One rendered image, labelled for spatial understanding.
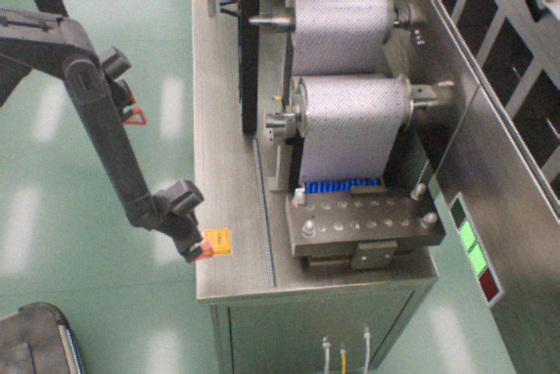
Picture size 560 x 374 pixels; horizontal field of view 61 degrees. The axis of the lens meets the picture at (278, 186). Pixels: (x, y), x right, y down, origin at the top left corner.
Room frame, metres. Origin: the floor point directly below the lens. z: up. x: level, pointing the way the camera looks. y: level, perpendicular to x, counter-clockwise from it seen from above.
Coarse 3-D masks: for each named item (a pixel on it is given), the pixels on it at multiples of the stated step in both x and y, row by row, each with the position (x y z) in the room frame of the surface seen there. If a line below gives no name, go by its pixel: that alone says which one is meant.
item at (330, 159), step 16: (304, 144) 0.83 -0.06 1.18; (320, 144) 0.84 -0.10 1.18; (336, 144) 0.84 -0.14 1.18; (352, 144) 0.85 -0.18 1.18; (368, 144) 0.86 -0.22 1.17; (384, 144) 0.87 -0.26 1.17; (304, 160) 0.83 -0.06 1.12; (320, 160) 0.84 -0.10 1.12; (336, 160) 0.85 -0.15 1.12; (352, 160) 0.85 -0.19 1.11; (368, 160) 0.86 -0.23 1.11; (384, 160) 0.87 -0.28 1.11; (304, 176) 0.83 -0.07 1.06; (320, 176) 0.84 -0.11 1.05; (336, 176) 0.85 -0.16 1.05; (352, 176) 0.86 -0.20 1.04; (368, 176) 0.86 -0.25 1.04
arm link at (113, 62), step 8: (112, 48) 1.03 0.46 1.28; (104, 56) 1.01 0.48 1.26; (112, 56) 1.00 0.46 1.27; (120, 56) 1.01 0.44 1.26; (104, 64) 0.99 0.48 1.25; (112, 64) 1.00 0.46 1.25; (120, 64) 1.00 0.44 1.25; (128, 64) 1.01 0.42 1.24; (112, 72) 0.99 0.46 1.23; (120, 72) 1.00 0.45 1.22
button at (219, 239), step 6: (222, 228) 0.73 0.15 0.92; (228, 228) 0.73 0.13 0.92; (204, 234) 0.70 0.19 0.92; (210, 234) 0.70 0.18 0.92; (216, 234) 0.70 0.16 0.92; (222, 234) 0.71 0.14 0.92; (228, 234) 0.71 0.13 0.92; (204, 240) 0.68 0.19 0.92; (210, 240) 0.68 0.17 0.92; (216, 240) 0.69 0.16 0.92; (222, 240) 0.69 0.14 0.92; (228, 240) 0.69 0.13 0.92; (216, 246) 0.67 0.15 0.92; (222, 246) 0.67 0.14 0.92; (228, 246) 0.67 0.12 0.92; (216, 252) 0.65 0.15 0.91; (222, 252) 0.66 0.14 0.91; (228, 252) 0.66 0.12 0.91
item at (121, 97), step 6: (114, 84) 1.00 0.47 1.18; (120, 84) 1.05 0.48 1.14; (114, 90) 0.99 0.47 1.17; (120, 90) 1.00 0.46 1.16; (126, 90) 1.02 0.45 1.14; (114, 96) 0.98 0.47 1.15; (120, 96) 0.99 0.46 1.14; (126, 96) 1.00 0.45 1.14; (114, 102) 0.98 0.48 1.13; (120, 102) 0.98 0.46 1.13; (126, 102) 0.98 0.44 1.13; (132, 102) 0.98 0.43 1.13; (120, 108) 0.96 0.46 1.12
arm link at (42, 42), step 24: (0, 24) 0.49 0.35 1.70; (24, 24) 0.51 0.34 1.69; (48, 24) 0.53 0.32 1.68; (72, 24) 0.56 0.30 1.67; (0, 48) 0.46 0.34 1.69; (24, 48) 0.47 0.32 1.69; (48, 48) 0.49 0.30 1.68; (72, 48) 0.50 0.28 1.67; (0, 72) 0.46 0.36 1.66; (24, 72) 0.47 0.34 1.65; (48, 72) 0.48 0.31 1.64; (0, 96) 0.46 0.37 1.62
